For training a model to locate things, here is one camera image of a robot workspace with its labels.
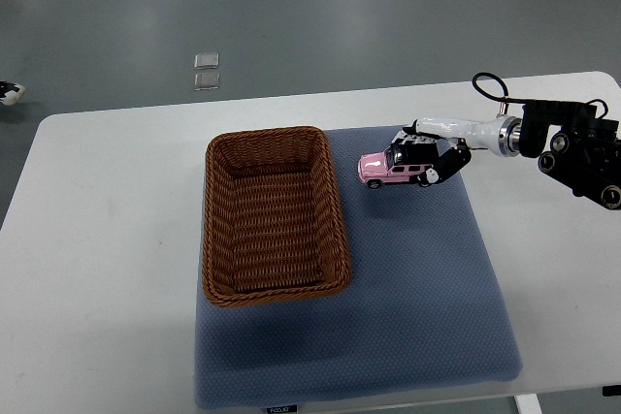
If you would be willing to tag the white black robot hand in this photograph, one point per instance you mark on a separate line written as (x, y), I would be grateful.
(500, 135)

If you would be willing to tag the pink toy car black roof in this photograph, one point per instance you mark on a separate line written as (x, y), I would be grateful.
(397, 164)

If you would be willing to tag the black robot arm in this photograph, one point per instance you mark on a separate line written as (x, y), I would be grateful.
(576, 145)

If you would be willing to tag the brown wicker basket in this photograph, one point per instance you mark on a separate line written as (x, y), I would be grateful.
(273, 227)

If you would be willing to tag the blue-grey padded mat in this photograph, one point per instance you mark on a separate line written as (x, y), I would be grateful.
(423, 308)

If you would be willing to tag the white table leg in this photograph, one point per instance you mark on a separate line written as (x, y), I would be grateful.
(527, 404)

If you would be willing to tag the upper metal floor plate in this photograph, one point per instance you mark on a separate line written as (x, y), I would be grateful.
(206, 60)

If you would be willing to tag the black white shoe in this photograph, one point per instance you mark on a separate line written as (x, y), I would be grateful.
(10, 93)

